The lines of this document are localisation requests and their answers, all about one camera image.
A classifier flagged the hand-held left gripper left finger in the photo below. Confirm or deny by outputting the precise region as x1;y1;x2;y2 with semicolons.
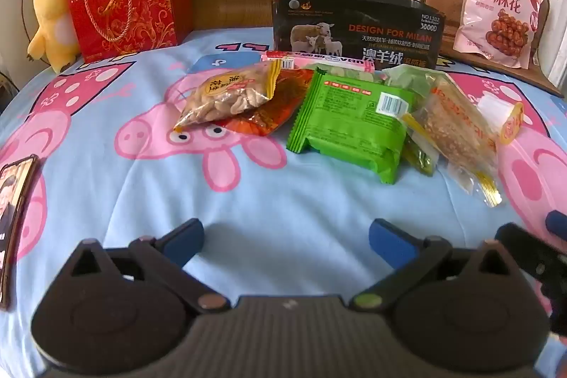
67;219;229;314

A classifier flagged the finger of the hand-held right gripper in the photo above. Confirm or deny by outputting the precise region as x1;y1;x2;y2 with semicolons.
494;223;567;283
546;210;567;243

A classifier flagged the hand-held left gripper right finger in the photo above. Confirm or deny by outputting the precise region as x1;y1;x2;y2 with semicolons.
352;219;512;312

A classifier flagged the small dark green packet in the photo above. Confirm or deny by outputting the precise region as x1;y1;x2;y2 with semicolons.
405;134;439;177

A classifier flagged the green biscuit packet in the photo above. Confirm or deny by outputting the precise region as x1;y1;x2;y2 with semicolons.
286;67;423;185

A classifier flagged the clear sesame candy packet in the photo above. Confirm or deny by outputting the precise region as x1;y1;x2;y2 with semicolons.
401;74;503;208

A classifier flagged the white jelly cup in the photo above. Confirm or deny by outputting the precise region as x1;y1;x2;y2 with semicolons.
476;97;526;146

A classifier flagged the clear peanut packet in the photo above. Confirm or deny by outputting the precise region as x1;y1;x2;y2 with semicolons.
173;60;282;134

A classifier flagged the pale green snack packet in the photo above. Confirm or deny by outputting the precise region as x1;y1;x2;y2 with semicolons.
381;64;444;95

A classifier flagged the orange spicy snack packet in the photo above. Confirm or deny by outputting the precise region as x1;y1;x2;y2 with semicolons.
221;68;315;137

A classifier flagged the pink snack packet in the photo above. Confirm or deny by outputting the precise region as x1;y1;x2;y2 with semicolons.
260;50;377;73

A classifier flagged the black sheep print box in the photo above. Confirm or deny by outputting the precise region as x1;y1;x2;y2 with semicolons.
270;0;446;71

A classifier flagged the pig print blanket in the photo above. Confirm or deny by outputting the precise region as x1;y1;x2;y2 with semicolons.
0;26;567;378

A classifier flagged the smartphone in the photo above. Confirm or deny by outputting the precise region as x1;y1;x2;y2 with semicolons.
0;154;40;312

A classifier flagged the pink snack bag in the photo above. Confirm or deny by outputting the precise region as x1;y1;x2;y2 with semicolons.
453;0;548;69

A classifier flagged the yellow plush duck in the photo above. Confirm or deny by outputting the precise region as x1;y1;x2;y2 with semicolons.
27;0;83;74

